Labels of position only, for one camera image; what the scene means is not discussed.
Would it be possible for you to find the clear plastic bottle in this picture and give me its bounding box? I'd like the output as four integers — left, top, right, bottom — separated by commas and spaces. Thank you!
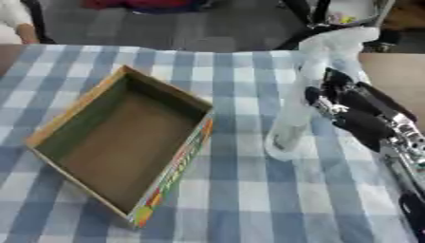
264, 26, 382, 162

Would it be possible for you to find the red bag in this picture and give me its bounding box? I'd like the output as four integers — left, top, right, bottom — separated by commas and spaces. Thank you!
81, 0, 208, 14

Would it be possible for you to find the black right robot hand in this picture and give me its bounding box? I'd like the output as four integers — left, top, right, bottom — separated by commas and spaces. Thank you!
304, 66, 420, 153

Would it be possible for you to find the person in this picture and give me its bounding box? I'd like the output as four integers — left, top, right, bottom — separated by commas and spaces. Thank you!
0, 0, 40, 46

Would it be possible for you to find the open tan cardboard box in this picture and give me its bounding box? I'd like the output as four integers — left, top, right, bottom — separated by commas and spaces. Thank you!
23, 65, 216, 230

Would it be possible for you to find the black chair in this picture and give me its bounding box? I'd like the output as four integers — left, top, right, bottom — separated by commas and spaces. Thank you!
272, 0, 398, 51

